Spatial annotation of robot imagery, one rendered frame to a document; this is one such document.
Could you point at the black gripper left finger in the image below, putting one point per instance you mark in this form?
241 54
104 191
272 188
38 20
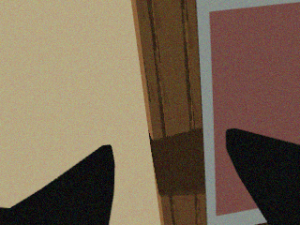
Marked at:
81 196

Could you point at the brown flat board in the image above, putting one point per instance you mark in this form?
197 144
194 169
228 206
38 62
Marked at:
70 82

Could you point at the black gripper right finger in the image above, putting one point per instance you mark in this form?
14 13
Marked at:
270 170

